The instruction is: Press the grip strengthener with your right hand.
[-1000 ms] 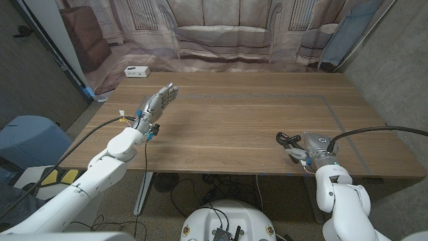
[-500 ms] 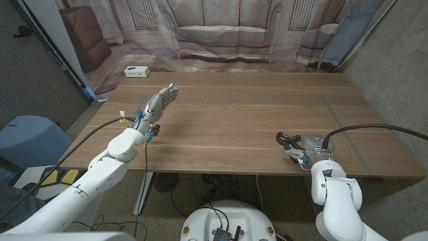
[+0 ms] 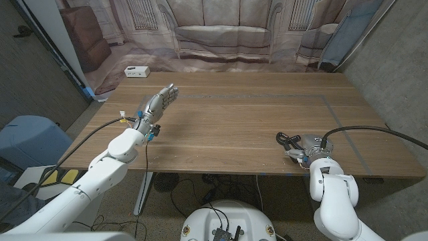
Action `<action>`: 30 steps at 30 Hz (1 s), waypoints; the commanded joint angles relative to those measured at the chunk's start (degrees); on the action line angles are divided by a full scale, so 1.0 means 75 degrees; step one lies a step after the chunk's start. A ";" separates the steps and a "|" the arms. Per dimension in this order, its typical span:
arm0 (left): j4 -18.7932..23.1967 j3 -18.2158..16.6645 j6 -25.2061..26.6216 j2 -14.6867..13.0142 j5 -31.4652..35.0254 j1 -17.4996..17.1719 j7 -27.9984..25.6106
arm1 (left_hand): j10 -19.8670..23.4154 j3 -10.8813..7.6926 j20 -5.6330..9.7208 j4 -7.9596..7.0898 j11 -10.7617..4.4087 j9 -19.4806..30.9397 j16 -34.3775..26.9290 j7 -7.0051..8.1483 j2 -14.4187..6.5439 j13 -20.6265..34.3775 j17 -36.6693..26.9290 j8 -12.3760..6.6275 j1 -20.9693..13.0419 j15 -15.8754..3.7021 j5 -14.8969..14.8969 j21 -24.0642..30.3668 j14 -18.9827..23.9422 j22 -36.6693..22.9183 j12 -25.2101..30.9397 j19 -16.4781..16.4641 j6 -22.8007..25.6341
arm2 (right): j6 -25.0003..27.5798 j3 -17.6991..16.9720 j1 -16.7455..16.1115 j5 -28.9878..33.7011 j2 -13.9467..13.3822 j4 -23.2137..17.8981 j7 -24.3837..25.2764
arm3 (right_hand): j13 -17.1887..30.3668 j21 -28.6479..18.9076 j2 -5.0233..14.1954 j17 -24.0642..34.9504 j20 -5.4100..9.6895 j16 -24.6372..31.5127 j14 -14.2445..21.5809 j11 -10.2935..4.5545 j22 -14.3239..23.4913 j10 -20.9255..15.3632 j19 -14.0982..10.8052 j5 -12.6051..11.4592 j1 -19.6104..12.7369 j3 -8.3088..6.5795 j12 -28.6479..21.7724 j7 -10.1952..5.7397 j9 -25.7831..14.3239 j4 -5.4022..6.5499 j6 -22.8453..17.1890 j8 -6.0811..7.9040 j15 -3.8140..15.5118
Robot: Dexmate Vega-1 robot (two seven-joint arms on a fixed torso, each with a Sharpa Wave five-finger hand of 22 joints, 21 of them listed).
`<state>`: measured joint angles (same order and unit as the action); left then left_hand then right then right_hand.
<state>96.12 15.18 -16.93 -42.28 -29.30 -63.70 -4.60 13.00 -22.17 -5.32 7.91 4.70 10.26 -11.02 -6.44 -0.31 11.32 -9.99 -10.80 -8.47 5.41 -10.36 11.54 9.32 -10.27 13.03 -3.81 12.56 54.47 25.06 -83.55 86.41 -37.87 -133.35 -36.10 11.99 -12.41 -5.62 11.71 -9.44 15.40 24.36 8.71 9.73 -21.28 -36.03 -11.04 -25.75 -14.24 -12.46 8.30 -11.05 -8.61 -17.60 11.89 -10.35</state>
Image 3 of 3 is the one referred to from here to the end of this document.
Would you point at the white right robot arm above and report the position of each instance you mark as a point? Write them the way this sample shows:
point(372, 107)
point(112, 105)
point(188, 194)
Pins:
point(334, 201)

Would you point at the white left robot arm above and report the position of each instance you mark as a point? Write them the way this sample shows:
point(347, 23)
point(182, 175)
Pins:
point(97, 174)

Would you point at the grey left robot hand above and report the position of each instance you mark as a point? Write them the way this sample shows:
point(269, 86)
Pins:
point(154, 107)

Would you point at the white power box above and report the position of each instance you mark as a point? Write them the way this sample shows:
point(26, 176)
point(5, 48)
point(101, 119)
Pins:
point(137, 71)

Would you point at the blue tape piece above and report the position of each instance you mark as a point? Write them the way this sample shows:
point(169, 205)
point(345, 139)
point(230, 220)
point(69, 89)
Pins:
point(88, 91)

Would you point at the white table leg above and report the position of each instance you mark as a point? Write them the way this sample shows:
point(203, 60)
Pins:
point(143, 194)

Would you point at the black antenna module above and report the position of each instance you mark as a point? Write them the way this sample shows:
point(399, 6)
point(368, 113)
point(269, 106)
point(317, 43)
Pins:
point(222, 234)

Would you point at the blue-grey padded seat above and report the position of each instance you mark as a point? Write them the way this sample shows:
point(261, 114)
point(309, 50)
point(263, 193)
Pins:
point(30, 140)

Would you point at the printed living room backdrop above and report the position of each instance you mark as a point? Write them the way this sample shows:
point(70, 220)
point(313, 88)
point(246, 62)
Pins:
point(220, 33)

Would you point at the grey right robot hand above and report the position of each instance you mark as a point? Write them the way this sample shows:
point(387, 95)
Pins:
point(314, 147)

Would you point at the person's leg in jeans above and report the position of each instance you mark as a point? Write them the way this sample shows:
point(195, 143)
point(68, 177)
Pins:
point(10, 201)

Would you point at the black grip strengthener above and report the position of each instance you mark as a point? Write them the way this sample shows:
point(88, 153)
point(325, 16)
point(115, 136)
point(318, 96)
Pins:
point(283, 139)

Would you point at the yellow pad foot pedal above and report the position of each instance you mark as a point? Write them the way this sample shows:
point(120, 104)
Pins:
point(69, 174)

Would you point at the black round floor fan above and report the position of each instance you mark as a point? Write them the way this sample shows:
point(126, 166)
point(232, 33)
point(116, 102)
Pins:
point(166, 182)

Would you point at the grey tape outline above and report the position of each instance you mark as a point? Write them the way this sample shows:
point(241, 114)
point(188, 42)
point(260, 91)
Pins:
point(234, 96)

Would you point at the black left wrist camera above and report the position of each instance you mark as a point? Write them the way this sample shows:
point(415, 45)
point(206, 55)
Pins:
point(154, 130)

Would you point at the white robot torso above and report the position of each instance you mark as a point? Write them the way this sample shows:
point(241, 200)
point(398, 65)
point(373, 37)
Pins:
point(207, 217)

